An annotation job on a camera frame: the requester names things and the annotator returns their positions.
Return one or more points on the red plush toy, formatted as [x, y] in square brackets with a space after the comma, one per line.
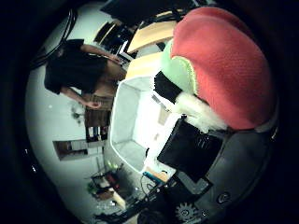
[224, 68]

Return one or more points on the grey open container box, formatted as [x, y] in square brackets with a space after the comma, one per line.
[129, 124]

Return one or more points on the cluttered equipment cart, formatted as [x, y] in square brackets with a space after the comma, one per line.
[106, 183]

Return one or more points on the dark wooden shelf unit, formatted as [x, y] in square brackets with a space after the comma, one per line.
[97, 119]

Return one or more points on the wooden desk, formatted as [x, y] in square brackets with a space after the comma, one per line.
[152, 34]

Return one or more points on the person in black shirt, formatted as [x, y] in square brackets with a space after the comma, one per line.
[74, 67]

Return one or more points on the white wall cabinet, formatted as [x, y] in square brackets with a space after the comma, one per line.
[78, 149]

